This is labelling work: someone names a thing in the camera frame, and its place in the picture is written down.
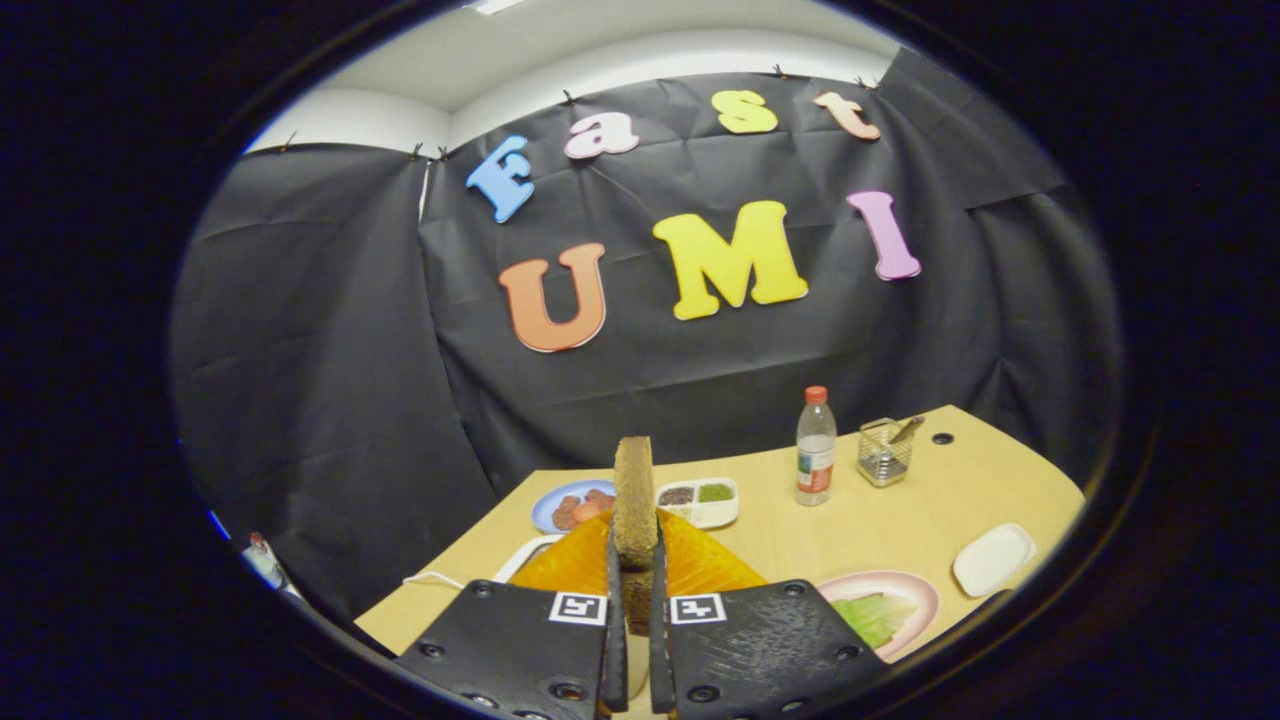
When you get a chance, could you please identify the brown bread slice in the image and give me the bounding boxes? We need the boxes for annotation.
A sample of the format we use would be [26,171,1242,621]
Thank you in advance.
[612,436,661,637]

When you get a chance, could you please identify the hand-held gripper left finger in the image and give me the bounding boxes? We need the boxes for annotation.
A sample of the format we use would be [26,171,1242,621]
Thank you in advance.
[392,508,631,720]

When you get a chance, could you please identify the clear bottle red cap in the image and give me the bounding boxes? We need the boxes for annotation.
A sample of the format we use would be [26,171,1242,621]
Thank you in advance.
[795,386,838,507]

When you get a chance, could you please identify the reddish meat slices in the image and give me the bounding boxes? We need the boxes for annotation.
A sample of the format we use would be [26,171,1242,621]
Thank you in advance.
[552,488,617,531]

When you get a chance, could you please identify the green lettuce leaf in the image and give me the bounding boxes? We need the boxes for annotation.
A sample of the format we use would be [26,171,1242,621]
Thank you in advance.
[833,592,919,651]

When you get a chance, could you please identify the pink plate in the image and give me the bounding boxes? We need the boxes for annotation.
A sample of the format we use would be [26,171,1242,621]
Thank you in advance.
[815,569,941,663]

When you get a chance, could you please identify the white divided condiment tray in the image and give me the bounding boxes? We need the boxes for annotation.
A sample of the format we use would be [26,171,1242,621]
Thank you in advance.
[655,477,741,530]

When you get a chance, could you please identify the metal wire holder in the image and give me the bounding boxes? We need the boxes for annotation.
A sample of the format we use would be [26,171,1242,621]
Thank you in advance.
[857,417,914,488]

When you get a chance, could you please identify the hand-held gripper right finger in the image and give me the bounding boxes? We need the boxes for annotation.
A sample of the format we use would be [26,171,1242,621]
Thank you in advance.
[648,508,891,720]

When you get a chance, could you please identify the small white bottle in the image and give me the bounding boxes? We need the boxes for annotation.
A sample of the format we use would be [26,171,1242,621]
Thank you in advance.
[243,532,286,591]

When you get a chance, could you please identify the white toaster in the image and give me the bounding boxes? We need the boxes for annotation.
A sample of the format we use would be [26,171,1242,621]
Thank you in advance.
[488,533,567,586]

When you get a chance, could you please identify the white rectangular plate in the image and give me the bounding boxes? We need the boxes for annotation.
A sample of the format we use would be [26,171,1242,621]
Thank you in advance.
[951,522,1038,599]

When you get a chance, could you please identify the blue plate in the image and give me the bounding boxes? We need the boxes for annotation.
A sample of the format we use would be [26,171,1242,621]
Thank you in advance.
[531,479,618,535]

